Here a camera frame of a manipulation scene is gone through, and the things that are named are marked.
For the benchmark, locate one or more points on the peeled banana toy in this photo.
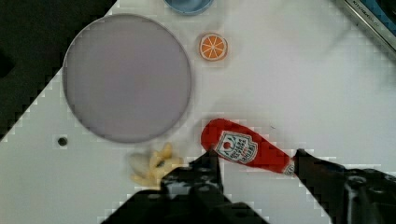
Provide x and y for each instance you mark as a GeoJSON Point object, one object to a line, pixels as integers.
{"type": "Point", "coordinates": [149, 170]}

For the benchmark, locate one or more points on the silver toaster oven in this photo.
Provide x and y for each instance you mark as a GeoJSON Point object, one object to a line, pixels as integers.
{"type": "Point", "coordinates": [376, 17]}

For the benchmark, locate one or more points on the orange slice toy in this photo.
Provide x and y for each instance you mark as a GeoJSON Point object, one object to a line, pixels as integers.
{"type": "Point", "coordinates": [213, 47]}

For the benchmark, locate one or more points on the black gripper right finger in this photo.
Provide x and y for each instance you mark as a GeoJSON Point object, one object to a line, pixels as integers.
{"type": "Point", "coordinates": [348, 196]}

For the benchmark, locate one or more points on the grey round plate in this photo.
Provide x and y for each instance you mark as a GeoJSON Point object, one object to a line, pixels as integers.
{"type": "Point", "coordinates": [127, 78]}

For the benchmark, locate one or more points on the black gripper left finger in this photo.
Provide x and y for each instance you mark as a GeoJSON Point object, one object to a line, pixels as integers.
{"type": "Point", "coordinates": [204, 171]}

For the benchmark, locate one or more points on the blue bowl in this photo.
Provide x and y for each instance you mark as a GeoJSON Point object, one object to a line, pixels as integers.
{"type": "Point", "coordinates": [189, 7]}

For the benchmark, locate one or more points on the red ketchup bottle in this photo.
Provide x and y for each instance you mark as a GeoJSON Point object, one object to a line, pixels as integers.
{"type": "Point", "coordinates": [237, 143]}

